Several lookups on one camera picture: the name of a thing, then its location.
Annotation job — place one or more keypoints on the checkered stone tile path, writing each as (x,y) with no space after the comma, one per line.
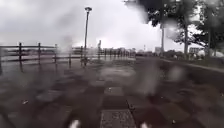
(110,90)

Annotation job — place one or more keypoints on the street lamp pole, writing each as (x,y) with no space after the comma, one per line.
(86,30)

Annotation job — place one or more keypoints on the robot's own part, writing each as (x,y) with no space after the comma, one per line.
(74,124)
(144,125)

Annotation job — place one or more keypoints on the row of trees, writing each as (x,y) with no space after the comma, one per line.
(186,23)

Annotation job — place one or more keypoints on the dark wooden rail fence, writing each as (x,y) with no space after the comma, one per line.
(38,53)

